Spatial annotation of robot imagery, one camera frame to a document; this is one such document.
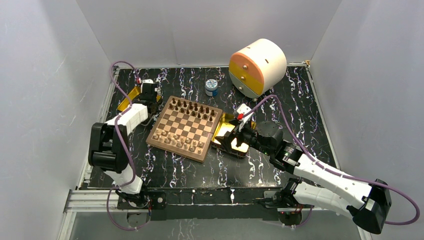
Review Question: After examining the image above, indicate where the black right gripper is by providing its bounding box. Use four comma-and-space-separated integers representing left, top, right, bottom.
214, 118, 273, 157

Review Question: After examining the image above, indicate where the gold tin with white pieces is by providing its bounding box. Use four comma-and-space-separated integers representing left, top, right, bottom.
117, 86, 163, 114

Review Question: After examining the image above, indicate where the small blue white jar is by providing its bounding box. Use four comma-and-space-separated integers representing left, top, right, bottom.
205, 79, 218, 97

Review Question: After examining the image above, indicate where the round pastel drawer cabinet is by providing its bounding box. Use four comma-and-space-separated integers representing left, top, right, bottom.
228, 38, 287, 99

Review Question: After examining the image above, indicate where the white queen chess piece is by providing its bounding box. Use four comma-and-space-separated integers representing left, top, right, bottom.
170, 138, 177, 146

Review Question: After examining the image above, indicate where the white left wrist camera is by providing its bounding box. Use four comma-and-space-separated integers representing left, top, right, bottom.
141, 79, 155, 85

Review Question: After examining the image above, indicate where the wooden chess board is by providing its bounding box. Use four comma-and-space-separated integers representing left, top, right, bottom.
146, 106, 223, 163

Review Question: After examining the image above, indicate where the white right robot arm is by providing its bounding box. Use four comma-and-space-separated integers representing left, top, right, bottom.
215, 120, 392, 234

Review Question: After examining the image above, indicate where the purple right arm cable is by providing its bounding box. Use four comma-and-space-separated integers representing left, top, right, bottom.
236, 94, 421, 229

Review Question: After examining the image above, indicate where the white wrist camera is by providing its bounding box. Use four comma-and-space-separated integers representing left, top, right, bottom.
141, 79, 155, 85
235, 103, 253, 132

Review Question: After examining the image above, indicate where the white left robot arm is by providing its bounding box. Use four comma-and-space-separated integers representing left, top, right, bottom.
88, 79, 161, 208

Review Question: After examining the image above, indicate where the empty gold square tin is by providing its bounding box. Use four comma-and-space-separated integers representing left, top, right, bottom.
211, 113, 250, 159

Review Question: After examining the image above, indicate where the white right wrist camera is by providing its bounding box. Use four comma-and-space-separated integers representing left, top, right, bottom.
235, 103, 253, 132

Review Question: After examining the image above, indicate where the aluminium front rail frame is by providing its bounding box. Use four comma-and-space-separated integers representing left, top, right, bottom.
58, 187, 371, 240

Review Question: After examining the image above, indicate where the row of dark chess pieces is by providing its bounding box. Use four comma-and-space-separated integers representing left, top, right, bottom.
162, 96, 221, 122

